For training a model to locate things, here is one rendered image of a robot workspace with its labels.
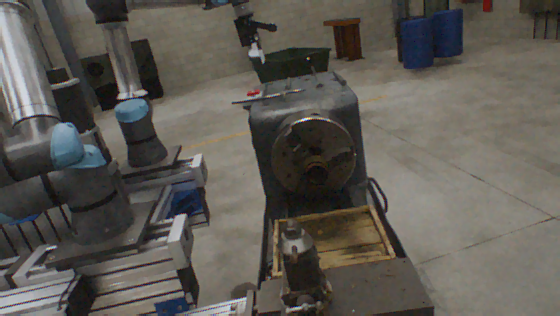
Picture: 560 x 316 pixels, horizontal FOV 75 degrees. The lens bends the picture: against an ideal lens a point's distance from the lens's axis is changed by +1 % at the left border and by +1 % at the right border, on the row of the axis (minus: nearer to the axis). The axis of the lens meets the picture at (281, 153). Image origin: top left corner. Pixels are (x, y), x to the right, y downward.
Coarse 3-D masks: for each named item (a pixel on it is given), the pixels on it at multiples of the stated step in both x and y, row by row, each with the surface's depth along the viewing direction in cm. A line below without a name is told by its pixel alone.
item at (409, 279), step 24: (360, 264) 94; (384, 264) 92; (408, 264) 91; (264, 288) 94; (336, 288) 88; (360, 288) 86; (384, 288) 85; (408, 288) 84; (264, 312) 85; (312, 312) 82; (336, 312) 81; (360, 312) 80; (384, 312) 79; (408, 312) 79; (432, 312) 79
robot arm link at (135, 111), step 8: (120, 104) 136; (128, 104) 135; (136, 104) 133; (144, 104) 135; (120, 112) 131; (128, 112) 131; (136, 112) 132; (144, 112) 134; (120, 120) 132; (128, 120) 132; (136, 120) 132; (144, 120) 134; (120, 128) 135; (128, 128) 133; (136, 128) 133; (144, 128) 135; (152, 128) 138; (128, 136) 134; (136, 136) 134; (144, 136) 135
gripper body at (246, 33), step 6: (240, 18) 148; (246, 18) 148; (240, 24) 150; (246, 24) 150; (240, 30) 151; (246, 30) 151; (252, 30) 150; (240, 36) 150; (246, 36) 150; (252, 36) 151; (258, 36) 150; (246, 42) 151; (252, 42) 152
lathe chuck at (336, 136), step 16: (304, 112) 136; (320, 112) 136; (304, 128) 130; (320, 128) 130; (336, 128) 130; (272, 144) 141; (320, 144) 132; (336, 144) 132; (352, 144) 132; (272, 160) 134; (288, 160) 134; (288, 176) 137; (336, 176) 137; (320, 192) 139
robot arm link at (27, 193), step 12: (0, 108) 81; (0, 120) 80; (0, 132) 79; (24, 180) 82; (36, 180) 83; (0, 192) 80; (12, 192) 81; (24, 192) 82; (36, 192) 83; (0, 204) 81; (12, 204) 81; (24, 204) 83; (36, 204) 84; (48, 204) 86; (0, 216) 81; (12, 216) 83; (24, 216) 85
